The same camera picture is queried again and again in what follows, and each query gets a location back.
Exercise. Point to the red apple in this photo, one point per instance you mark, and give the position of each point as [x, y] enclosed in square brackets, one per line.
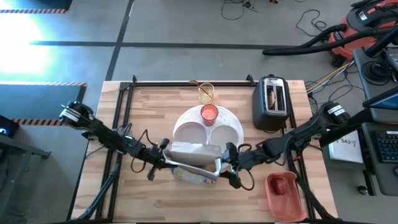
[279, 186]

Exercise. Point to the white round plate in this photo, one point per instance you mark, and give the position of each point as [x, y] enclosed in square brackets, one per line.
[189, 115]

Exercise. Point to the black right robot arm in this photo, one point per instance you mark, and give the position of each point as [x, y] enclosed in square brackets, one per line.
[295, 140]

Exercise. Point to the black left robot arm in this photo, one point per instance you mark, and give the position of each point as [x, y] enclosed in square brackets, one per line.
[105, 137]

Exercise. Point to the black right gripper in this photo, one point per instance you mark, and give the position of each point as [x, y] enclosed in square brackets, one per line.
[237, 165]

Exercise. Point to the blue and yellow cereal box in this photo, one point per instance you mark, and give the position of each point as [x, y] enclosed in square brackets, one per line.
[192, 155]

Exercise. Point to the black floor mat striped edge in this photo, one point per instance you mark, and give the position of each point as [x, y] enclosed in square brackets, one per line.
[37, 102]
[46, 3]

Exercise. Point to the grey side desk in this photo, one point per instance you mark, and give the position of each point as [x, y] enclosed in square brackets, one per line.
[18, 149]

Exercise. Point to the orange plastic basket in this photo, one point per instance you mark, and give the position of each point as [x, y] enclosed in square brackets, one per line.
[289, 205]

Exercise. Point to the black two-slot toaster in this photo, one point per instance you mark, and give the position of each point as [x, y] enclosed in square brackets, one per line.
[259, 105]

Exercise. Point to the white paper sheet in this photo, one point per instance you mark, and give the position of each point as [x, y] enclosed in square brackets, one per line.
[345, 153]

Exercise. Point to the black keyboard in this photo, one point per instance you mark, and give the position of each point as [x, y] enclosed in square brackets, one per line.
[387, 146]

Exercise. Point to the brown toast slice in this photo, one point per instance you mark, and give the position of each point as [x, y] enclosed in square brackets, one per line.
[272, 100]

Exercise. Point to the dark laptop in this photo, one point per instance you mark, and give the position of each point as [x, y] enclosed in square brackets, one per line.
[385, 101]

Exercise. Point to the orange shop vacuum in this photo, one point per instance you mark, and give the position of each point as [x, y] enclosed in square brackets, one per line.
[349, 46]

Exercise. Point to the red glass tumbler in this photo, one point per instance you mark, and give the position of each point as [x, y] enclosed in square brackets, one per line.
[209, 114]

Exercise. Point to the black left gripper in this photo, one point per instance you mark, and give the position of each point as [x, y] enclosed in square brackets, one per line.
[157, 160]

